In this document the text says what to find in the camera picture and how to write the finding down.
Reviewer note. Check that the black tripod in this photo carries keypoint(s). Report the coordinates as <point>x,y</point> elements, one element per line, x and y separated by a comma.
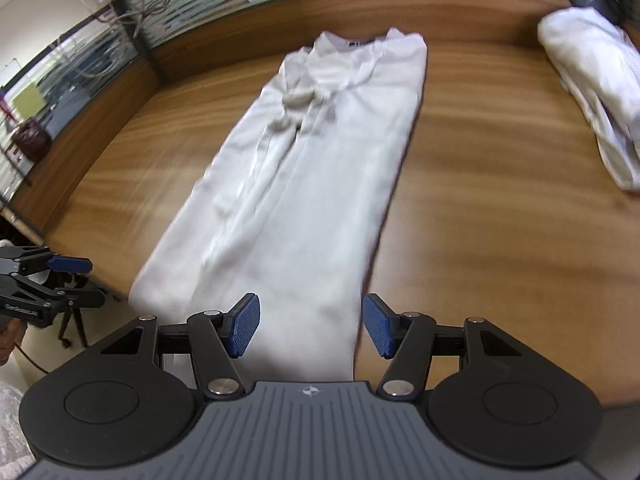
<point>77,320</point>

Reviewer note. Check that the white satin shirt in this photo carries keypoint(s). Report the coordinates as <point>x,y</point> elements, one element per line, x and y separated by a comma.
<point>310,200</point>

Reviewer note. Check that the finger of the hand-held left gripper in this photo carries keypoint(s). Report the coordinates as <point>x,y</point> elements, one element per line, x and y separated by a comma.
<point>70,264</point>
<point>80,298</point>

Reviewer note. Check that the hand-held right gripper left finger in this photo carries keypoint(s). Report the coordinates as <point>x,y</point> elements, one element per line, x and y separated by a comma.
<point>245,325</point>

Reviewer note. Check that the dark red jar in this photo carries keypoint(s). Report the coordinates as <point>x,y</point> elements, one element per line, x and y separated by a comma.
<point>32,141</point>

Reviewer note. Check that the folded white garment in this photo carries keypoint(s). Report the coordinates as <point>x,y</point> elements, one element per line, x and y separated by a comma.
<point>595,70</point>

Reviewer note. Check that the person's left hand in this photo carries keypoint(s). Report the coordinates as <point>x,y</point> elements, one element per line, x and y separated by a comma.
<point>9,340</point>

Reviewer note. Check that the yellow paper sheet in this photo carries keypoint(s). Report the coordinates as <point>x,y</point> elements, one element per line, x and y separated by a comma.
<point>29,101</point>

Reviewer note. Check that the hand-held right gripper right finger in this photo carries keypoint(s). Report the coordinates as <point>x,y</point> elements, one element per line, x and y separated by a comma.
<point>382,327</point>

